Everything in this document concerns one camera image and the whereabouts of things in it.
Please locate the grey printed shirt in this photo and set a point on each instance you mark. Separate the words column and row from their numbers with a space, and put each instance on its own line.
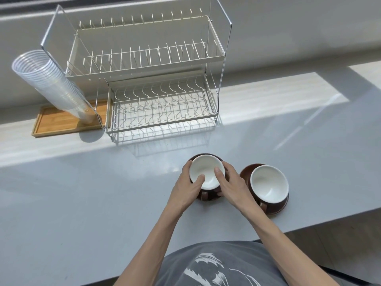
column 178, row 265

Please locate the person's left forearm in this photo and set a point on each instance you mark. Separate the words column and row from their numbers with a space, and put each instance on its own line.
column 148, row 247

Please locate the stack of clear plastic cups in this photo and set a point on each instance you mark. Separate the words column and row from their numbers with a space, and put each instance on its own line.
column 35, row 71

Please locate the brown white cup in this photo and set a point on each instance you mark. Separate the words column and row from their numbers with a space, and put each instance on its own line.
column 205, row 172
column 268, row 183

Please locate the brown saucer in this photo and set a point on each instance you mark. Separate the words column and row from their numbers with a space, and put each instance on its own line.
column 245, row 172
column 214, row 198

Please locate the person's right hand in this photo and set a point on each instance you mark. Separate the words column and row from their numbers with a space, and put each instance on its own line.
column 235, row 192

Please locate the person's left hand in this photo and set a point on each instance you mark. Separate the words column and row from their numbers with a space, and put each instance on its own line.
column 183, row 195

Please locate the person's right forearm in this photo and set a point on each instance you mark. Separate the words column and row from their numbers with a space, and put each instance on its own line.
column 285, row 253

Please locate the wooden tray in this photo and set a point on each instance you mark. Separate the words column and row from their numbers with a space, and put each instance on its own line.
column 53, row 122

